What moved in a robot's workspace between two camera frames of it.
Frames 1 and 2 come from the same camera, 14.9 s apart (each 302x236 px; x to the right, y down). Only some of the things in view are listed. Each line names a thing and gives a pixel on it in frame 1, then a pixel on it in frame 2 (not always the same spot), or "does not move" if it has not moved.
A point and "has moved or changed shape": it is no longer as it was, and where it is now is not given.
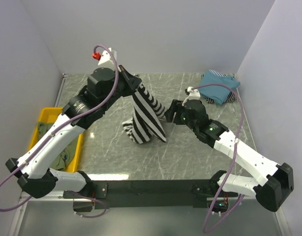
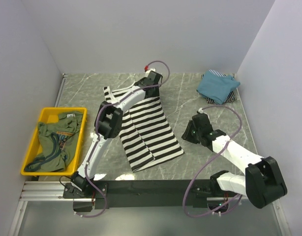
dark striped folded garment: [231, 97] does not move
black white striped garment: [146, 119] has moved or changed shape
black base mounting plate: [141, 193] does not move
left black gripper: [132, 81] → [156, 94]
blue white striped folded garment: [217, 73] does not move
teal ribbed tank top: [216, 93] does not move
